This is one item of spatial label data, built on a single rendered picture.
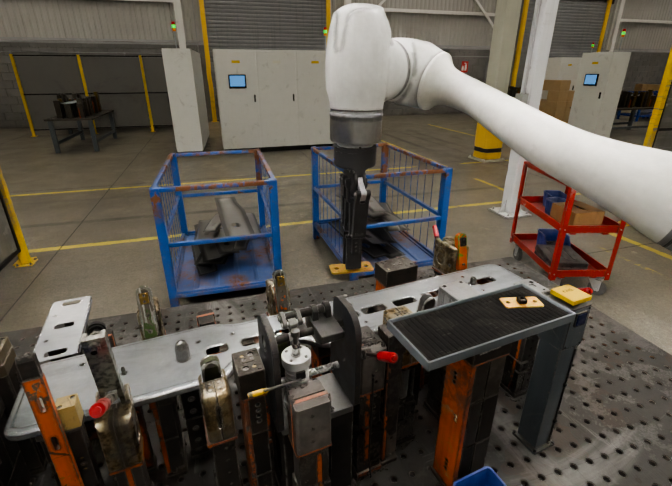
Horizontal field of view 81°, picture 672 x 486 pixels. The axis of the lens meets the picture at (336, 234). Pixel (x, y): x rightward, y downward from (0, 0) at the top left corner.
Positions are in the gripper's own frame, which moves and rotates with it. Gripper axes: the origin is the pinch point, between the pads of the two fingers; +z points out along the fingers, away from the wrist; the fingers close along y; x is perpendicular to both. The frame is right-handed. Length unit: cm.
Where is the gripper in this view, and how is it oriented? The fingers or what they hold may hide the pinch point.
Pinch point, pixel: (352, 249)
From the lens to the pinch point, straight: 76.8
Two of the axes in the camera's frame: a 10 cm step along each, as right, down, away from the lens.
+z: -0.1, 9.2, 3.8
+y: -2.2, -3.8, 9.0
